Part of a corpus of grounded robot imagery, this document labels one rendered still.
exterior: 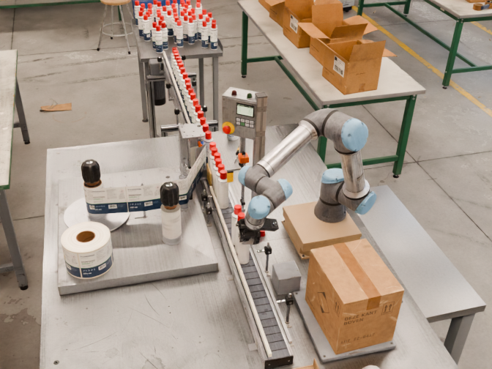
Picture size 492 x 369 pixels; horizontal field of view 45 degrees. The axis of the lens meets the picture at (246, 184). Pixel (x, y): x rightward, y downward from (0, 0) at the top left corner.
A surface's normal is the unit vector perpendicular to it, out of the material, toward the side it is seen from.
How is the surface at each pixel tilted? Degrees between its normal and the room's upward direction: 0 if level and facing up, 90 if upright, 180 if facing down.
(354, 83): 89
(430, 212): 0
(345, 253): 0
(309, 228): 0
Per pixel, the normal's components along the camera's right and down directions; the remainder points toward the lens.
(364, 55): 0.36, 0.67
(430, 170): 0.03, -0.82
